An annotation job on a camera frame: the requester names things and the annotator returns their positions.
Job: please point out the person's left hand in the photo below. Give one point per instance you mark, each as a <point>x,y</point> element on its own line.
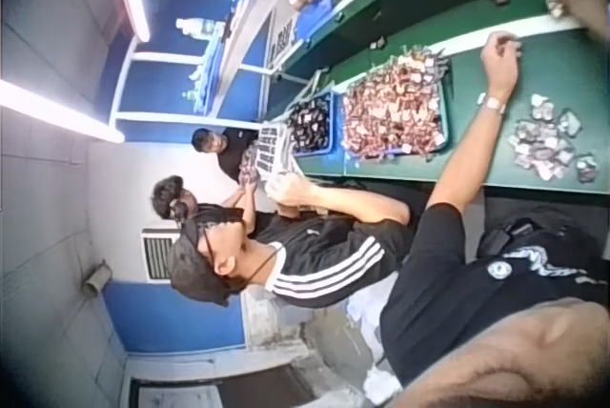
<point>498,72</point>

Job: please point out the person's right hand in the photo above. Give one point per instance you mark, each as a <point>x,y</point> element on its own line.
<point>583,3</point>

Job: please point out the person's left fingers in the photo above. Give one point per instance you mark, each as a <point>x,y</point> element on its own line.
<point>509,42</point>

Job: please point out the small pale part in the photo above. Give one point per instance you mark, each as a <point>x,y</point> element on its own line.
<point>555,9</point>

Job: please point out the silver wrist watch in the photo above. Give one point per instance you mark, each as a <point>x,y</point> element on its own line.
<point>493,104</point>

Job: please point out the pile of grey wrapped parts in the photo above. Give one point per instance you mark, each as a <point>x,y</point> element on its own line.
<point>548,141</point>

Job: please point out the blue tray of red-brown parts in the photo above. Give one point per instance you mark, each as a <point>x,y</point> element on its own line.
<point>393,108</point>

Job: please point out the blue tray of dark parts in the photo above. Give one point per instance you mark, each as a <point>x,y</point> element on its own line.
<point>312,124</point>

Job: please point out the printed white plastic bag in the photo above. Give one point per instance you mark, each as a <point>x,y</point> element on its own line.
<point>274,150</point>

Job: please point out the shelf rack with blue bins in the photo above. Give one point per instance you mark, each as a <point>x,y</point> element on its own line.
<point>238,46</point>

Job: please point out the white plastic bottle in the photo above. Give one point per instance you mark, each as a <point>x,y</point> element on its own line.
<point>197,26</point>

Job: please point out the heap of white plastic bags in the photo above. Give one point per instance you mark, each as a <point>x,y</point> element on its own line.
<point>372,322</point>

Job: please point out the white vent grille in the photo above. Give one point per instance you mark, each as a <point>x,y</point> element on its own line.
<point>157,255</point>

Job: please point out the grey wall pipe fixture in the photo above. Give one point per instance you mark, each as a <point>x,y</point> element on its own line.
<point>97,279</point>

